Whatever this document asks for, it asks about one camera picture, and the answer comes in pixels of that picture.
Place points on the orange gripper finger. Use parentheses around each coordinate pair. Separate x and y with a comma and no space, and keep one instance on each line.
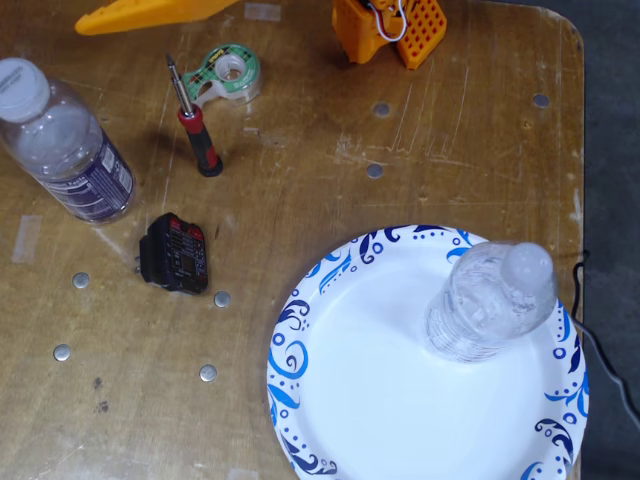
(150,15)

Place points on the vitaminwater bottle purple label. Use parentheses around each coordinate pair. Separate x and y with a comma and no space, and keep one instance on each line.
(60,135)

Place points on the small clear water bottle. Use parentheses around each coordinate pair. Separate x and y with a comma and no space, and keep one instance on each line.
(475,310)

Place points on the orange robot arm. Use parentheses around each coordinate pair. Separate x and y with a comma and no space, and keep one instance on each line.
(360,35)

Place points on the white paper plate blue pattern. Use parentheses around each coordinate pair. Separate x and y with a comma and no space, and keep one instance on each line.
(375,390)

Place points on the green tape dispenser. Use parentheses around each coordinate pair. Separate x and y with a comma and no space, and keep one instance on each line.
(245,75)

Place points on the clear tape strip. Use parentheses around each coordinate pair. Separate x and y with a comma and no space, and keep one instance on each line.
(26,239)
(262,11)
(242,473)

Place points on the red black screwdriver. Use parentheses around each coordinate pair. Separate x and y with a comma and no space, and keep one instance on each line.
(200,140)

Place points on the black red plug-in adapter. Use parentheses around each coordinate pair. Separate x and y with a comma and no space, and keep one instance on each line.
(175,255)

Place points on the round metal table rivet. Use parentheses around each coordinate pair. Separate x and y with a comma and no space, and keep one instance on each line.
(222,299)
(62,352)
(81,280)
(382,110)
(375,170)
(208,372)
(541,100)

